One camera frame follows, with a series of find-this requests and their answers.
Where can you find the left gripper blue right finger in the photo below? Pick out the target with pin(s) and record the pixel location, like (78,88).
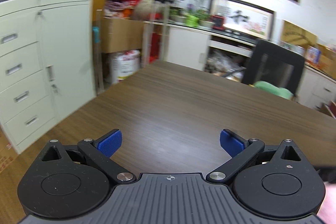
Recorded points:
(243,154)

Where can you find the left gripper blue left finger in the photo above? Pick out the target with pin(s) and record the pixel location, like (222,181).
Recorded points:
(97,154)

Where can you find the green seat cushion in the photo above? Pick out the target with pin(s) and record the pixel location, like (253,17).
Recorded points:
(269,88)

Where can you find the black office chair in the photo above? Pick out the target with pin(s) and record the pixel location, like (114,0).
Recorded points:
(275,65)

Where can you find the white tall cabinet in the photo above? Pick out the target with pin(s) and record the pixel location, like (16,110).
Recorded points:
(46,65)

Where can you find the white low cabinet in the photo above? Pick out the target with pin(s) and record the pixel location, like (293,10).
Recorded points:
(191,47)

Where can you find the large cardboard box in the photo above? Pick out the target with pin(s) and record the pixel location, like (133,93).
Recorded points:
(118,35)

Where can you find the framed calligraphy lotus picture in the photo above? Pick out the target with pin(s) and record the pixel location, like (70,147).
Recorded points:
(248,19)

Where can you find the red base blender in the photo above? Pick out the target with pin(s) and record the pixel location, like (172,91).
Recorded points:
(218,13)

